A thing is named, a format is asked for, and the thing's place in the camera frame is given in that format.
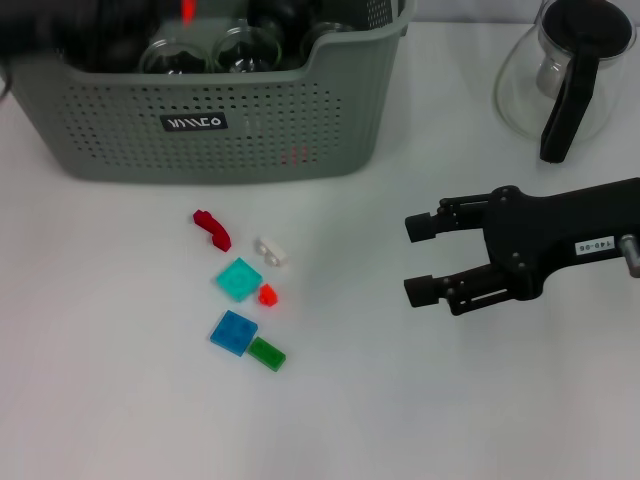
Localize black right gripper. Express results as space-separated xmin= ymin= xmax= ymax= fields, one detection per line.
xmin=403 ymin=177 xmax=640 ymax=317

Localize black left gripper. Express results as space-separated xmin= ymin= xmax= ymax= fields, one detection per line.
xmin=0 ymin=0 xmax=151 ymax=56

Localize green toy brick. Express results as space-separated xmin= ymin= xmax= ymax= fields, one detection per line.
xmin=248 ymin=336 xmax=287 ymax=373

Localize blue square toy brick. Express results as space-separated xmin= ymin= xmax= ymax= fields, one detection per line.
xmin=209 ymin=309 xmax=260 ymax=357

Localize grey-green perforated storage bin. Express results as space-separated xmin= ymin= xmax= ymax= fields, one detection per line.
xmin=9 ymin=0 xmax=419 ymax=182

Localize dark red curved block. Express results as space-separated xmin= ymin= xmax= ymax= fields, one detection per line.
xmin=192 ymin=208 xmax=234 ymax=252

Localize white toy brick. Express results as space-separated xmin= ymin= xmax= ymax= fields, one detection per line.
xmin=253 ymin=235 xmax=291 ymax=269

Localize teal square toy brick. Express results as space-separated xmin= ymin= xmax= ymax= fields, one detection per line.
xmin=215 ymin=257 xmax=264 ymax=304

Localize right wrist cable with connector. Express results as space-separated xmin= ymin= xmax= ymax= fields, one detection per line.
xmin=619 ymin=234 xmax=640 ymax=276

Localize glass pitcher black handle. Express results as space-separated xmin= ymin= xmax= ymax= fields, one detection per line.
xmin=493 ymin=0 xmax=635 ymax=165

